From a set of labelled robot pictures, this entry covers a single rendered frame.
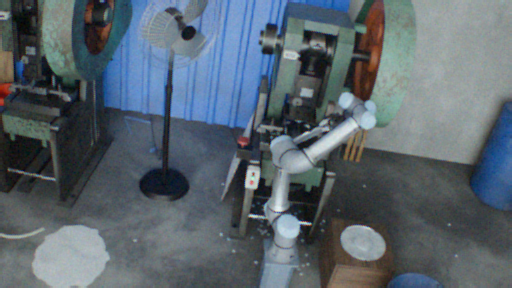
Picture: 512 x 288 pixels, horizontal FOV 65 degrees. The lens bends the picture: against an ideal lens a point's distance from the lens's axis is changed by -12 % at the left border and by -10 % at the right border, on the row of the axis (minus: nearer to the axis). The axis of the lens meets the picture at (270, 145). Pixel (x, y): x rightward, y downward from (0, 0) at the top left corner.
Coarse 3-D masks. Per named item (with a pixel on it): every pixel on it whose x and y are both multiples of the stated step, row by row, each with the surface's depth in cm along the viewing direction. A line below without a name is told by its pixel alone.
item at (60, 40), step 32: (0, 0) 235; (32, 0) 240; (64, 0) 211; (96, 0) 255; (128, 0) 298; (32, 32) 255; (64, 32) 217; (96, 32) 267; (32, 64) 261; (64, 64) 231; (96, 64) 263; (32, 96) 277; (64, 96) 281; (96, 96) 329; (0, 128) 272; (32, 128) 271; (64, 128) 278; (96, 128) 336; (0, 160) 281; (32, 160) 329; (64, 160) 289; (96, 160) 342; (64, 192) 294
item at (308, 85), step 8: (304, 72) 266; (312, 72) 265; (320, 72) 271; (304, 80) 264; (312, 80) 263; (320, 80) 263; (296, 88) 267; (304, 88) 266; (312, 88) 266; (296, 96) 270; (304, 96) 269; (312, 96) 269; (296, 104) 271; (304, 104) 272; (312, 104) 272; (296, 112) 271; (304, 112) 272; (312, 112) 275
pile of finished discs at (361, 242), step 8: (344, 232) 275; (352, 232) 276; (360, 232) 277; (368, 232) 278; (344, 240) 269; (352, 240) 270; (360, 240) 270; (368, 240) 271; (376, 240) 273; (344, 248) 263; (352, 248) 264; (360, 248) 265; (368, 248) 265; (376, 248) 267; (384, 248) 268; (360, 256) 259; (368, 256) 260; (376, 256) 261
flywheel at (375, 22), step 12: (372, 12) 267; (384, 12) 241; (372, 24) 276; (384, 24) 250; (360, 36) 290; (372, 36) 273; (360, 48) 290; (372, 48) 257; (372, 60) 256; (360, 72) 291; (372, 72) 263; (360, 84) 287; (372, 84) 259; (360, 96) 282
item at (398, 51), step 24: (384, 0) 231; (408, 0) 238; (360, 24) 266; (408, 24) 225; (384, 48) 222; (408, 48) 223; (384, 72) 225; (408, 72) 225; (384, 96) 232; (384, 120) 248
